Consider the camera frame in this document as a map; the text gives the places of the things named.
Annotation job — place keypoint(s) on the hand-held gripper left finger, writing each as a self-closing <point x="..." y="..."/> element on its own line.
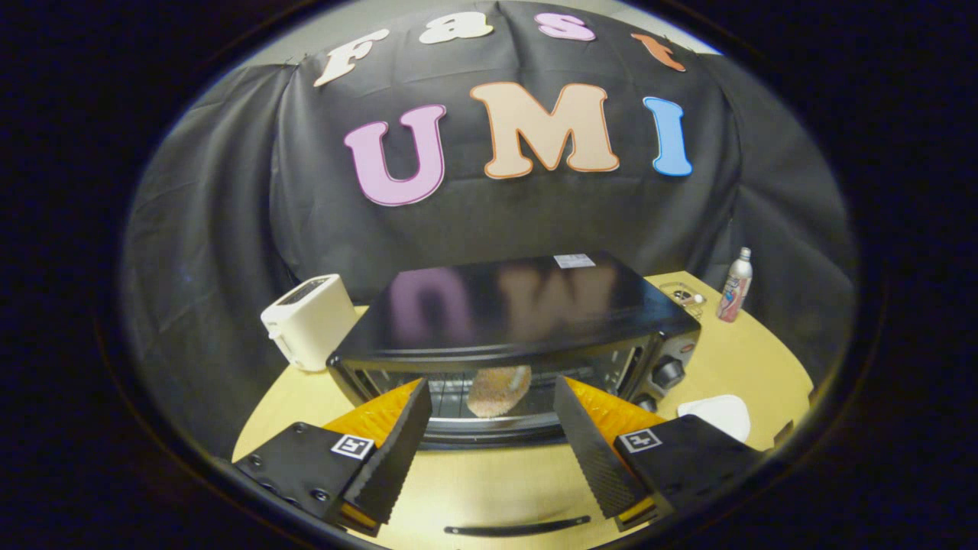
<point x="397" y="451"/>

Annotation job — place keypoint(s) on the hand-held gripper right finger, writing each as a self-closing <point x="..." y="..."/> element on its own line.
<point x="592" y="451"/>

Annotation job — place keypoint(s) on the brown speckled bread roll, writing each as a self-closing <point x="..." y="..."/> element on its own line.
<point x="498" y="389"/>

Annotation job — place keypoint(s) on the black toaster oven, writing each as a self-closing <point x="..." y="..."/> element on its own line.
<point x="519" y="305"/>

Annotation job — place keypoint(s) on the white pop-up toaster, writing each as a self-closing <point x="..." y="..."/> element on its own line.
<point x="309" y="321"/>

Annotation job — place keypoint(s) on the black curved bar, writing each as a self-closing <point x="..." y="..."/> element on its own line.
<point x="519" y="528"/>

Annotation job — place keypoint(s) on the white plate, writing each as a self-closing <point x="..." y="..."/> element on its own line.
<point x="718" y="414"/>

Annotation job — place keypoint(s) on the small clear glass container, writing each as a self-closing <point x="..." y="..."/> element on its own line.
<point x="682" y="295"/>

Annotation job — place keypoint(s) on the white bottle with pink label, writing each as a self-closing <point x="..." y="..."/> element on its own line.
<point x="733" y="290"/>

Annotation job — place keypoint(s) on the black backdrop cloth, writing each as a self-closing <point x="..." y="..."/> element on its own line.
<point x="497" y="221"/>

